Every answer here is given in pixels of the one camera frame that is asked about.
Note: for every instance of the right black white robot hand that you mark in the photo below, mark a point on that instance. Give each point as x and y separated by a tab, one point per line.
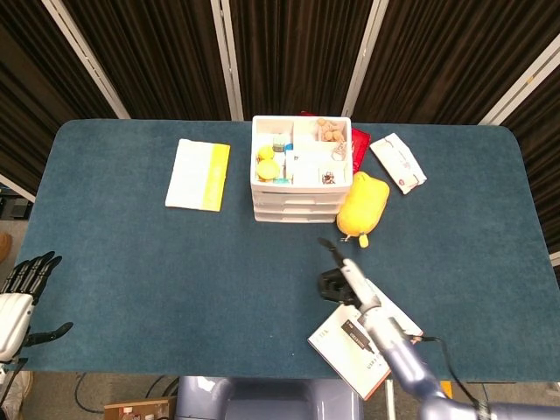
356	280

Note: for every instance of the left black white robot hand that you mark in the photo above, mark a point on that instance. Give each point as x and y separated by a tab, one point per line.
13	315

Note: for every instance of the clear plastic drawer with marker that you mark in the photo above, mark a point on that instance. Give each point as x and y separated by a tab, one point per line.
297	218

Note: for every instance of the white drawer organiser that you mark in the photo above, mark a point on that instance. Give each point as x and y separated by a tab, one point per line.
302	188

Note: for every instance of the yellow plush pouch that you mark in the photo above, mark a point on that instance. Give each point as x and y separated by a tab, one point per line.
363	203

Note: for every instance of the white product box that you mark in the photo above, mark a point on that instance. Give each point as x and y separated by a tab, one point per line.
345	359

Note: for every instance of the pile of small clips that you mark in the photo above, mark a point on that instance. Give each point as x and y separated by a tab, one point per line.
328	178

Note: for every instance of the white tissue pack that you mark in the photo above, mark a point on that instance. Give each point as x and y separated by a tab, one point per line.
398	162

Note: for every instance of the red flat packet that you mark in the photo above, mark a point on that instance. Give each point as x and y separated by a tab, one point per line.
361	146

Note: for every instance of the yellow round container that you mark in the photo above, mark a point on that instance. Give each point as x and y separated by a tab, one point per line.
267	170

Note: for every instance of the blue-grey robot torso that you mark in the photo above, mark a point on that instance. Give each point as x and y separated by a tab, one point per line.
271	400

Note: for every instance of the yellow rubber duck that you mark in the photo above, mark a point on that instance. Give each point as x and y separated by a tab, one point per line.
264	153

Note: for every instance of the cardboard box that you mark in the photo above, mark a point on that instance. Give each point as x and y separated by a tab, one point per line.
140	409

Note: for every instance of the blue felt table mat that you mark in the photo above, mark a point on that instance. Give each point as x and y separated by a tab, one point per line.
175	284

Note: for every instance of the white and yellow booklet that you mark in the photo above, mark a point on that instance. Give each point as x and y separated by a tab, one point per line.
197	175

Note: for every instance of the dark pleated curtain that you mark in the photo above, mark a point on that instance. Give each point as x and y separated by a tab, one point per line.
297	52

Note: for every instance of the white partition frame post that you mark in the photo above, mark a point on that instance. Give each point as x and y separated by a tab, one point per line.
87	59
520	79
363	61
227	61

